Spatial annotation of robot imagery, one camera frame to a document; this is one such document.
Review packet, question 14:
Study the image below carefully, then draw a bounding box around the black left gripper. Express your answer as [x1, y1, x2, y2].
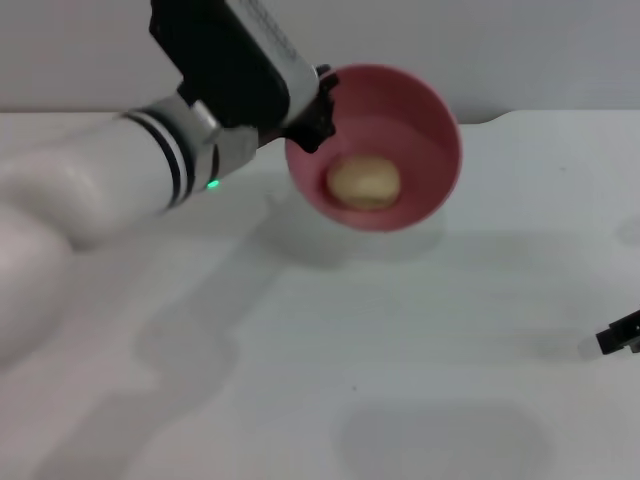
[255, 63, 341, 154]

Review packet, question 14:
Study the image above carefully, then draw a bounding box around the round egg yolk pastry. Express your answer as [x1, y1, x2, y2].
[325, 154, 403, 212]

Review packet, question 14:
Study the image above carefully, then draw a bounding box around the pink bowl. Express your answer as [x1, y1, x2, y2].
[283, 62, 464, 234]

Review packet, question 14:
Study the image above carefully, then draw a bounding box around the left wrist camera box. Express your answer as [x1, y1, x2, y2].
[148, 0, 327, 132]

